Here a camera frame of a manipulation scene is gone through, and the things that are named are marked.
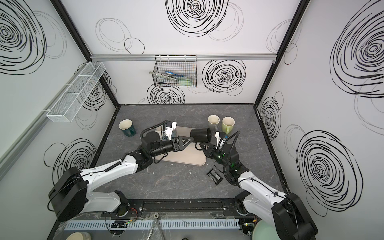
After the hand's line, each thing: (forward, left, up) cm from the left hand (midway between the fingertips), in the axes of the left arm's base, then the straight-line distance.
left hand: (192, 141), depth 70 cm
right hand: (+1, -3, -7) cm, 8 cm away
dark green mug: (+17, +42, -15) cm, 48 cm away
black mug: (+8, -4, -7) cm, 11 cm away
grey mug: (+28, -13, -19) cm, 36 cm away
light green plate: (-32, -34, -23) cm, 52 cm away
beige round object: (-37, +45, -17) cm, 61 cm away
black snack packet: (-9, -14, -24) cm, 29 cm away
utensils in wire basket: (+36, +14, +10) cm, 40 cm away
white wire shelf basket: (+16, +62, +9) cm, 65 cm away
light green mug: (+25, -23, -18) cm, 39 cm away
